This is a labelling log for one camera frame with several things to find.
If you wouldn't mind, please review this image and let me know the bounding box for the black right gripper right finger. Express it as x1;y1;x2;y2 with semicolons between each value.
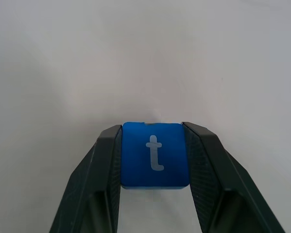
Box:
182;121;286;233

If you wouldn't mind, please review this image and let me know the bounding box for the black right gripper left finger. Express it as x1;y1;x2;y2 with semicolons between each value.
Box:
49;124;123;233

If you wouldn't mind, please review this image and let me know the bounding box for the blue letter t block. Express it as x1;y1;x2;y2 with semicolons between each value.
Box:
120;121;191;191

